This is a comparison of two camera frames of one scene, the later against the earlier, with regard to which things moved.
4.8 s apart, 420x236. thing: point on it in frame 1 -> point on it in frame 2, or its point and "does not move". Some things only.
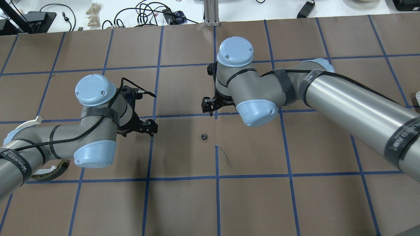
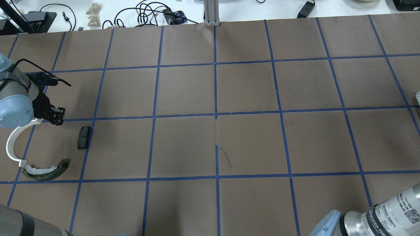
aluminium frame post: (211, 13) does not move
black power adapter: (306, 10) does not move
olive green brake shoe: (49, 174) does not move
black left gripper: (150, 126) -> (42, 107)
